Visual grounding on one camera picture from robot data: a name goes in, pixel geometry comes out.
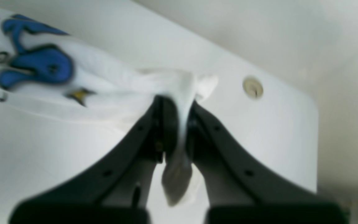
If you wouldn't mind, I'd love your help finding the white printed T-shirt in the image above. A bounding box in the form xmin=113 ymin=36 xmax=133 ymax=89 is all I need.
xmin=0 ymin=8 xmax=219 ymax=207

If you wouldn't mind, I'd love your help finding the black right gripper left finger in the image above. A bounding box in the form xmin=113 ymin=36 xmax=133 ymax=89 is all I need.
xmin=10 ymin=96 xmax=177 ymax=224

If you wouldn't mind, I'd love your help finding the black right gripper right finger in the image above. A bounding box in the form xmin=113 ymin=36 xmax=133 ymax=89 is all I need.
xmin=188 ymin=102 xmax=349 ymax=224

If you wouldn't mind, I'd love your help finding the left table grommet hole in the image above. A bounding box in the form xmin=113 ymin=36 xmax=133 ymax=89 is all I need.
xmin=242 ymin=76 xmax=264 ymax=99

